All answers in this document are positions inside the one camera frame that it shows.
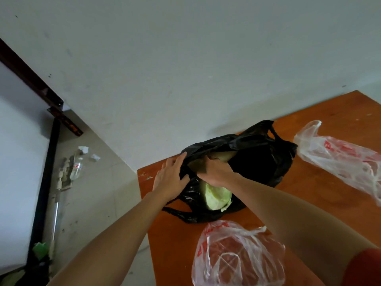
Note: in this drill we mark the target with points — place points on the thin metal rod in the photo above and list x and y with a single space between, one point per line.
54 223

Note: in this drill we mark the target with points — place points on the crumpled black bag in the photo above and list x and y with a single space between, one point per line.
34 275

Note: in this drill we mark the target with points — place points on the green plastic scrap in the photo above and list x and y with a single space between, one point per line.
40 250

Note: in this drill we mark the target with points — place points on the person's left forearm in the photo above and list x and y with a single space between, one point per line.
107 247

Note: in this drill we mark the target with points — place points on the person's right hand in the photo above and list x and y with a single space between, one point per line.
218 174

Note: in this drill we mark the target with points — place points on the green cabbage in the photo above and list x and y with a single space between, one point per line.
215 198

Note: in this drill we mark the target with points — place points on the small clear bottle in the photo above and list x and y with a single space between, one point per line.
76 169

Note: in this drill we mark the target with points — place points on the person's right forearm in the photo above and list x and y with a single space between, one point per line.
297 223

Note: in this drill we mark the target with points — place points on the person's red sleeve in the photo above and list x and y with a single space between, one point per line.
363 269

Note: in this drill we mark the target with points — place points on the black plastic bag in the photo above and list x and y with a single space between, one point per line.
262 157

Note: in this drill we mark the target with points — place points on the clear red-printed plastic bag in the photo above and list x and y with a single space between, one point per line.
342 160

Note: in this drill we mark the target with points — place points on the beige flat debris piece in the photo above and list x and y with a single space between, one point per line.
64 175

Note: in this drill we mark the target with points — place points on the person's left hand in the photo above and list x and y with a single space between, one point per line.
171 181

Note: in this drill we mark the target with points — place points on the thin clear plastic bag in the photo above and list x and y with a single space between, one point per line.
238 259

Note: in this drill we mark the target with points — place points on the white paper scrap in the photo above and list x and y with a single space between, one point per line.
95 157
83 150

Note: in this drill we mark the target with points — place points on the orange wooden table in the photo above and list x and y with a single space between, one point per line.
321 199

